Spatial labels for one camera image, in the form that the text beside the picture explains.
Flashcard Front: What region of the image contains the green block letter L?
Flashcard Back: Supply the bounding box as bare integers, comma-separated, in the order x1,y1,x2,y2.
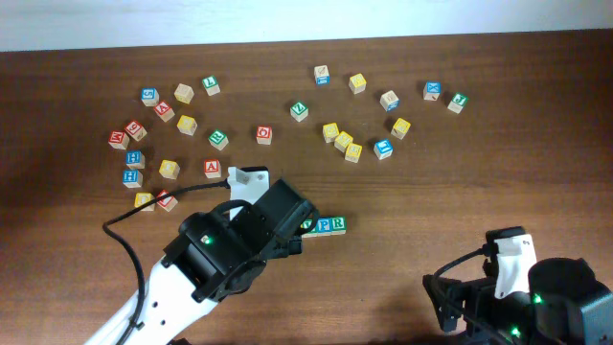
202,76,220,96

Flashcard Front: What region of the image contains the blue block letter E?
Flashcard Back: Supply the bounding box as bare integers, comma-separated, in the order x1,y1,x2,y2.
374,139,394,160

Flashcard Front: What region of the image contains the blue block letter P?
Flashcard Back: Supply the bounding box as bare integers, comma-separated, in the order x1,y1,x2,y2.
316,218,332,237

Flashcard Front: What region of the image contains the plain wood yellow-side block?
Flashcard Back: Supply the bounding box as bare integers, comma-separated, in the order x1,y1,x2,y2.
174,83,194,104

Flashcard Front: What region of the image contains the yellow block upper left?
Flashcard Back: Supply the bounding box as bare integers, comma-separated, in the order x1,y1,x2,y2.
177,115,197,136

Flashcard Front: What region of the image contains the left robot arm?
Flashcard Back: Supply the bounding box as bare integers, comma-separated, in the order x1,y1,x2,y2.
88,179,319,344

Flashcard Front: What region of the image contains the wood block blue side top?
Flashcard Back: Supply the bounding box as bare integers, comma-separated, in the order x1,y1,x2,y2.
314,65,330,85

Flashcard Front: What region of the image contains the yellow block cluster middle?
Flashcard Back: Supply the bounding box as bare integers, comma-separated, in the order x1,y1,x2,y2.
334,131,353,153

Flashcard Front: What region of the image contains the yellow block cluster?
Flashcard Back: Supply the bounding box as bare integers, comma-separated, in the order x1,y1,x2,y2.
322,123,340,143
334,131,353,153
345,143,363,163

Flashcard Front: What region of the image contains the red block letter A lower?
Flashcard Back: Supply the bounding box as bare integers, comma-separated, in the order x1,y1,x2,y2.
204,159,222,178

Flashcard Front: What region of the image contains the green block letter V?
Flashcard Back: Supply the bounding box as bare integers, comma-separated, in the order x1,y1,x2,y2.
301,218,318,238

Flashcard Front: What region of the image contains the yellow block cluster left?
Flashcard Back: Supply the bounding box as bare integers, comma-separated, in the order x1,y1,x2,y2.
322,123,340,143

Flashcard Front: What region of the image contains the wood block blue D side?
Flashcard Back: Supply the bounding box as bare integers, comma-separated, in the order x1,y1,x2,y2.
379,90,399,111

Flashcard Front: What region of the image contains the green block letter Z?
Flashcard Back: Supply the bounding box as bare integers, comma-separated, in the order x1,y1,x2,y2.
290,102,308,122

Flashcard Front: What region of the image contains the red block digit 6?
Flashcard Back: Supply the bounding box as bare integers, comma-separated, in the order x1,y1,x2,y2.
125,120,148,141

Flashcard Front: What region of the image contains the blue block letter X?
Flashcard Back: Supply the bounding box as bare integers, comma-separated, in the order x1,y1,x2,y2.
422,80,442,101

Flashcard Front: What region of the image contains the yellow block cluster lower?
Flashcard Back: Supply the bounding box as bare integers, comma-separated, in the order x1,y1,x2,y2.
345,143,363,163

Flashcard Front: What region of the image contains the red block letter A upper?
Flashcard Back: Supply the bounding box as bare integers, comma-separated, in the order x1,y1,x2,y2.
153,101,175,123

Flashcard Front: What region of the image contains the yellow block letter D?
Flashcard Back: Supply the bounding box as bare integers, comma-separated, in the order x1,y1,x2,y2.
134,193,155,212

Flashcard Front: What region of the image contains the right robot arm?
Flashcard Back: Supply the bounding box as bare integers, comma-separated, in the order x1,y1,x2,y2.
422,226,612,345

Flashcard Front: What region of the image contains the blue block letter h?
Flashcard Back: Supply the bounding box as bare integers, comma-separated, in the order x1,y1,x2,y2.
122,170,144,188
125,150,146,170

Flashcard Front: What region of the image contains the green block letter r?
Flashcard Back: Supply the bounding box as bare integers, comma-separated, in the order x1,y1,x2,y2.
330,217,347,235
208,129,229,150

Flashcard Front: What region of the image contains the blue block letter H upper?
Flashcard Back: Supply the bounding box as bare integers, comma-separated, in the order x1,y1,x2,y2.
125,150,146,170

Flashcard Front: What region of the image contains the green block letter J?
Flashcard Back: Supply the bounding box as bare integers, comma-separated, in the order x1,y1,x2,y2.
447,93,468,114

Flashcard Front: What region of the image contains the red block letter O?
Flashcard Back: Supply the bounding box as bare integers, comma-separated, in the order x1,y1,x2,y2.
256,126,272,145

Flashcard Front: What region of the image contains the red block letter a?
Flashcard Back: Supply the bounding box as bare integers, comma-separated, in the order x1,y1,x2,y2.
204,159,222,178
153,101,175,123

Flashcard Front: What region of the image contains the blue block digit 5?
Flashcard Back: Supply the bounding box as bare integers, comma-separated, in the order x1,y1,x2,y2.
141,87,160,107

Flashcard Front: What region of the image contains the blue block letter H lower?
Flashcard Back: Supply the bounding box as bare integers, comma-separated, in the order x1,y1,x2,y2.
122,170,144,188

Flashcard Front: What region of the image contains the red block letter I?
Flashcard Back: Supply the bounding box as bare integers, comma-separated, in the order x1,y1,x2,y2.
157,190,178,212

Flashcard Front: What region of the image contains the yellow block top right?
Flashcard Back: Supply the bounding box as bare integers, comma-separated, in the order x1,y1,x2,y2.
349,73,367,94

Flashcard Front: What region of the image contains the red block letter M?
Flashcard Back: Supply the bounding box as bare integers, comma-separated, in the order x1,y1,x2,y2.
108,130,129,150

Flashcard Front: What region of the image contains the yellow block letter T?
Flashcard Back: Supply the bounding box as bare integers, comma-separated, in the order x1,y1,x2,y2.
158,159,180,180

